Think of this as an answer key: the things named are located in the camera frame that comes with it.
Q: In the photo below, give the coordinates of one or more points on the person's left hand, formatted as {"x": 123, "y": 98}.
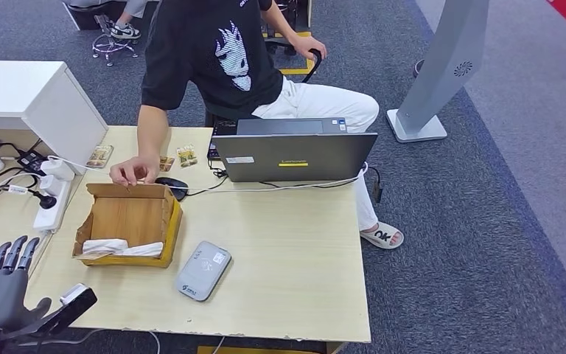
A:
{"x": 310, "y": 48}

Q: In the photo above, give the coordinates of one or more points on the person's right hand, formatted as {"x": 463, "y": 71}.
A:
{"x": 136, "y": 170}

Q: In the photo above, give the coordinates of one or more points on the brown ID card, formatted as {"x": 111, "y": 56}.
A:
{"x": 167, "y": 164}

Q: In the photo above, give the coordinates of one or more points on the cardboard box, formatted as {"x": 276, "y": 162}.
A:
{"x": 126, "y": 220}

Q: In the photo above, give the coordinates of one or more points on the person's left forearm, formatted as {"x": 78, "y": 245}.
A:
{"x": 283, "y": 22}

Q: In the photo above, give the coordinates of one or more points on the person's right forearm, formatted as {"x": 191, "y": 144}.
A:
{"x": 152, "y": 134}

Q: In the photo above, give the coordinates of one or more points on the large picture key card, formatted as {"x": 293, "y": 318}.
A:
{"x": 100, "y": 156}

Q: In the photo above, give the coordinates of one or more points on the small picture card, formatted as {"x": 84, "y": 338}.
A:
{"x": 187, "y": 156}

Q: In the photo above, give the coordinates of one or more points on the person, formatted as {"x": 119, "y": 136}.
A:
{"x": 214, "y": 73}
{"x": 135, "y": 7}

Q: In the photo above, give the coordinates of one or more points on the grey card reader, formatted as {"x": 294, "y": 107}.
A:
{"x": 204, "y": 271}

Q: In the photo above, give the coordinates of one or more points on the yellow floor tape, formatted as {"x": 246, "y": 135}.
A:
{"x": 307, "y": 68}

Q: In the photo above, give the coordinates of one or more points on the black furniture piece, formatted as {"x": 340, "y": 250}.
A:
{"x": 293, "y": 14}

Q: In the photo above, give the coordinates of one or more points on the black computer mouse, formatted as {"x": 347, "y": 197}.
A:
{"x": 175, "y": 186}

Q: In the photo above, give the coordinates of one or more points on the white crumpled tissue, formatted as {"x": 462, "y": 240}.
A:
{"x": 144, "y": 250}
{"x": 105, "y": 246}

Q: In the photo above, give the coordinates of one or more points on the small white charger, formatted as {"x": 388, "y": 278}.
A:
{"x": 50, "y": 185}

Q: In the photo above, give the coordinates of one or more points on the white power strip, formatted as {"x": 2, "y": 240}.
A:
{"x": 51, "y": 217}

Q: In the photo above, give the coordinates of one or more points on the black power adapter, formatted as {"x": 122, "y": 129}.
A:
{"x": 30, "y": 162}

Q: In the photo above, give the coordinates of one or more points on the grey laptop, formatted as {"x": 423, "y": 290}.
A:
{"x": 295, "y": 156}

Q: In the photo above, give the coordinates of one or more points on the dark round object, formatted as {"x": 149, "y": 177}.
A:
{"x": 418, "y": 68}

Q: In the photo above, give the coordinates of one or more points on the chrome stool base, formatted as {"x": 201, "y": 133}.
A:
{"x": 111, "y": 48}

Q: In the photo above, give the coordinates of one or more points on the white cabinet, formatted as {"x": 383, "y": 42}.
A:
{"x": 29, "y": 97}

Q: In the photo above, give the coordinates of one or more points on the grey kiosk stand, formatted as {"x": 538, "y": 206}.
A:
{"x": 441, "y": 58}

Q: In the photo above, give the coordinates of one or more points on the black and white sneaker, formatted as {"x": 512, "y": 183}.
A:
{"x": 126, "y": 31}

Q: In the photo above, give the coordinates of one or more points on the black platform white edge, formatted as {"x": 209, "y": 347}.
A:
{"x": 86, "y": 16}

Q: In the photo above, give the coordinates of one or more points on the white sandal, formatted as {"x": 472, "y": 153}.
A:
{"x": 381, "y": 235}

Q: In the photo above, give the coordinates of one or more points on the yellow wooden board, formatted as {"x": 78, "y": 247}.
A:
{"x": 263, "y": 351}

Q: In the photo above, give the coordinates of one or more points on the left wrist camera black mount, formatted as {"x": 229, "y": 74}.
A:
{"x": 73, "y": 303}

